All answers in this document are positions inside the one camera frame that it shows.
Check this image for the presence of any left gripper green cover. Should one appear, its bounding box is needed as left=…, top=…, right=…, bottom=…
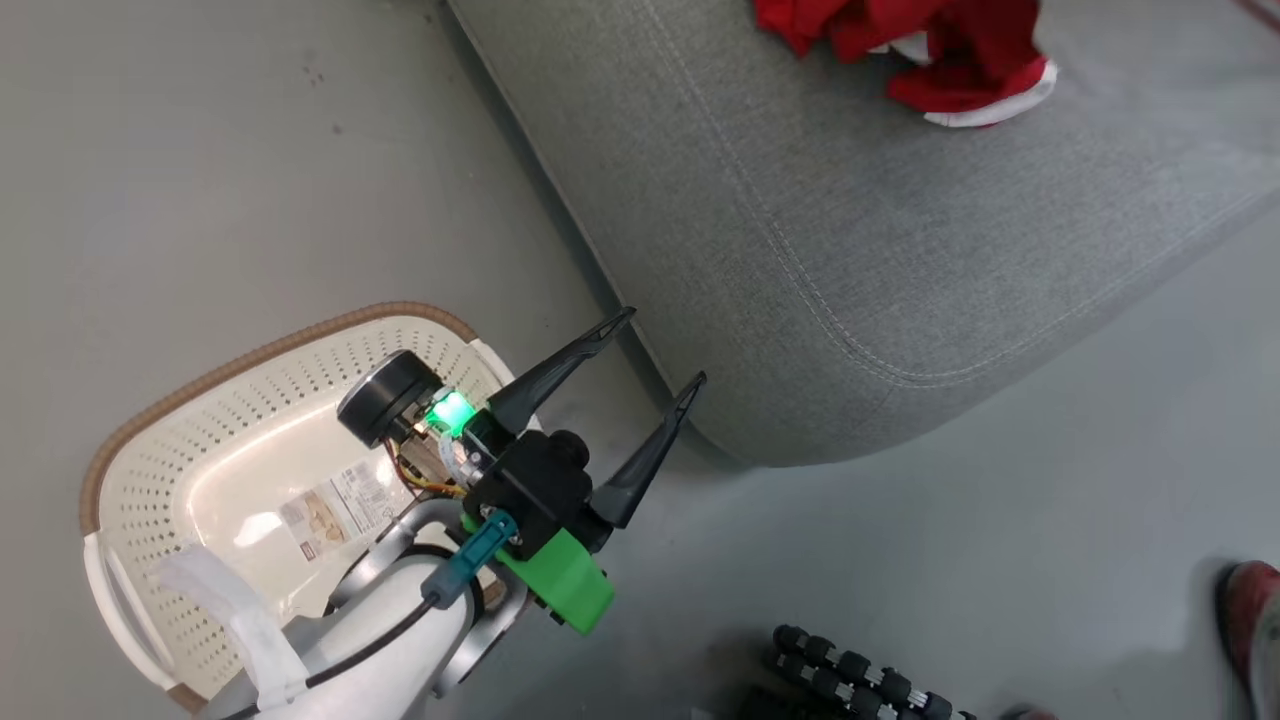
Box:
left=337, top=306, right=708, bottom=637

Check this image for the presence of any red and white garment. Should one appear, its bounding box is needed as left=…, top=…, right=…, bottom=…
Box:
left=753, top=0, right=1060, bottom=129

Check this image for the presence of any grey fabric sofa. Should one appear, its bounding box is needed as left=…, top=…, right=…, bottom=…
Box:
left=445, top=0, right=1280, bottom=469

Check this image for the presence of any paper label in basket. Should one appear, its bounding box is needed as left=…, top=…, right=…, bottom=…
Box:
left=279, top=459, right=403, bottom=567

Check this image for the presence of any cream perforated laundry basket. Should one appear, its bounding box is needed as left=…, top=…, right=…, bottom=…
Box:
left=79, top=300, right=547, bottom=714

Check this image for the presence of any red shoe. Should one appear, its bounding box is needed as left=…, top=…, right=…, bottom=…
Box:
left=1214, top=560, right=1280, bottom=706

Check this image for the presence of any black cable teal connector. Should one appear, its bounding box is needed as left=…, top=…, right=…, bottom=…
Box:
left=215, top=508, right=521, bottom=720

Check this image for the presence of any white strap on arm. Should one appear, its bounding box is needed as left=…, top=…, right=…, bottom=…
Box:
left=150, top=545, right=313, bottom=713

